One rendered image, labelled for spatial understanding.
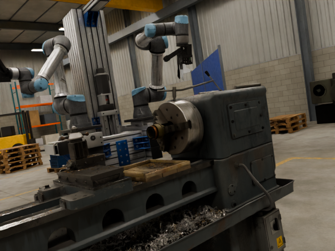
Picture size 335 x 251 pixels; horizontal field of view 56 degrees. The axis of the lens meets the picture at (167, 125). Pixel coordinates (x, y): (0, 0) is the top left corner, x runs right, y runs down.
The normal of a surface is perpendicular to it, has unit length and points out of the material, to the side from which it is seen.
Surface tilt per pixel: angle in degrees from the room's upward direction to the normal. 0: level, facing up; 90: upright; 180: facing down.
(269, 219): 88
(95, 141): 90
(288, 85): 90
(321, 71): 90
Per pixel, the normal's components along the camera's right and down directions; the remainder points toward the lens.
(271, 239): 0.63, -0.10
